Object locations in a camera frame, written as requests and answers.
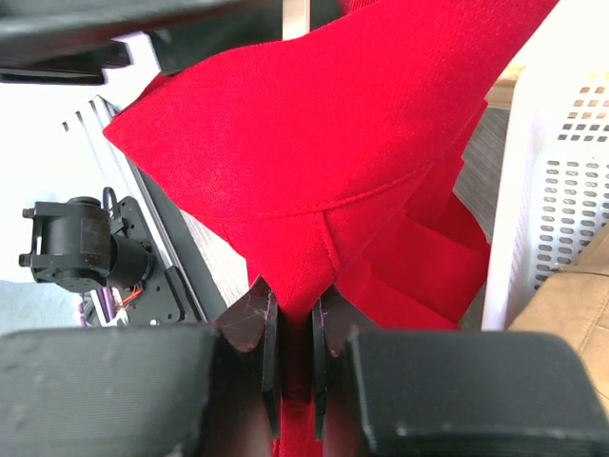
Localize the red skirt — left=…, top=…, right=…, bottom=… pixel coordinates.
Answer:
left=104, top=1, right=554, bottom=456

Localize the white mesh basket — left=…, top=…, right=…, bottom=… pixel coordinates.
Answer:
left=481, top=1, right=608, bottom=330

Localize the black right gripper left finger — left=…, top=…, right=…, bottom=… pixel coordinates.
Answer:
left=1, top=279, right=280, bottom=456

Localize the wooden clothes rack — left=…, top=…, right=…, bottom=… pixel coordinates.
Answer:
left=485, top=65, right=525, bottom=110

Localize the tan cloth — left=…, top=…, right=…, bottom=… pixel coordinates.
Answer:
left=509, top=228, right=608, bottom=407

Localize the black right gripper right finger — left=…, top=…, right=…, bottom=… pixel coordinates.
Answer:
left=311, top=288, right=608, bottom=456

